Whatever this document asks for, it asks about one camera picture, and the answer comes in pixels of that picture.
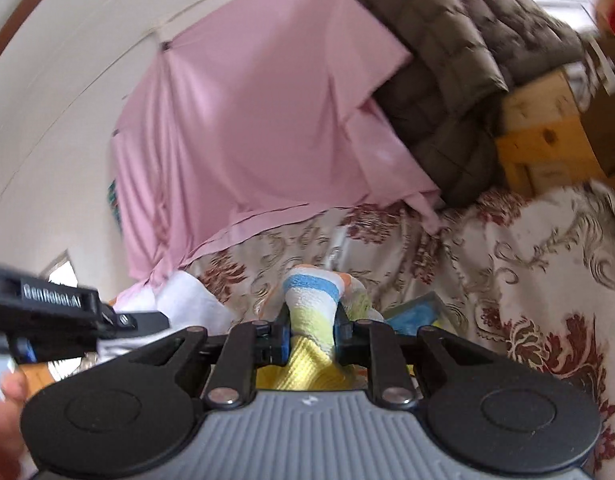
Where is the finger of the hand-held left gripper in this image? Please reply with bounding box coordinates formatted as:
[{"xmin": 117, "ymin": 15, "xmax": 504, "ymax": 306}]
[
  {"xmin": 98, "ymin": 310, "xmax": 169, "ymax": 342},
  {"xmin": 8, "ymin": 336, "xmax": 39, "ymax": 365}
]

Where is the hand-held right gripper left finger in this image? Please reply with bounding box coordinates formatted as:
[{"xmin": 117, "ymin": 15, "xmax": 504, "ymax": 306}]
[{"xmin": 134, "ymin": 304, "xmax": 294, "ymax": 409}]

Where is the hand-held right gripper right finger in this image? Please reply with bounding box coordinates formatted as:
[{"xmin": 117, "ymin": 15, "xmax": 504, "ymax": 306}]
[{"xmin": 334, "ymin": 304, "xmax": 485, "ymax": 409}]

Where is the yellow striped towel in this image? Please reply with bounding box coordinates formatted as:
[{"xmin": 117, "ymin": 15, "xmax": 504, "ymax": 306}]
[{"xmin": 257, "ymin": 264, "xmax": 388, "ymax": 392}]

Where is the white fluffy towel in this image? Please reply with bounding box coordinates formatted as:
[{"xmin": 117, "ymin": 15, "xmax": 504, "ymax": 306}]
[{"xmin": 94, "ymin": 270, "xmax": 238, "ymax": 361}]

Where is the person's left hand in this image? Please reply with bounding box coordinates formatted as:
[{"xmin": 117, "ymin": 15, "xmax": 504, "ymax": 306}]
[{"xmin": 0, "ymin": 369, "xmax": 32, "ymax": 480}]

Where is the window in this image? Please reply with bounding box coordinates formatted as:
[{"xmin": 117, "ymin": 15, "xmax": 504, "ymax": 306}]
[{"xmin": 44, "ymin": 251, "xmax": 80, "ymax": 291}]

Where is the blue cloth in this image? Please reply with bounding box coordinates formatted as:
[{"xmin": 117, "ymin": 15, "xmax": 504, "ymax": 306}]
[{"xmin": 385, "ymin": 294, "xmax": 451, "ymax": 336}]

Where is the floral bedspread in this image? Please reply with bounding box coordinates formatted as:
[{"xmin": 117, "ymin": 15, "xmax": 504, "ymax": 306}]
[{"xmin": 77, "ymin": 180, "xmax": 615, "ymax": 480}]

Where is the pink cloth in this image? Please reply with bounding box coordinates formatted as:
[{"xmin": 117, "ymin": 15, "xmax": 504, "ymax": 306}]
[{"xmin": 110, "ymin": 0, "xmax": 441, "ymax": 281}]

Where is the brown quilted jacket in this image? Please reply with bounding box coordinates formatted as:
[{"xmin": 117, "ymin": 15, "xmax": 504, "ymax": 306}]
[{"xmin": 348, "ymin": 0, "xmax": 588, "ymax": 208}]

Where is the colourful wall hanging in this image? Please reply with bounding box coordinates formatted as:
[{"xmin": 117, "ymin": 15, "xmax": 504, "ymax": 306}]
[{"xmin": 107, "ymin": 180, "xmax": 124, "ymax": 233}]

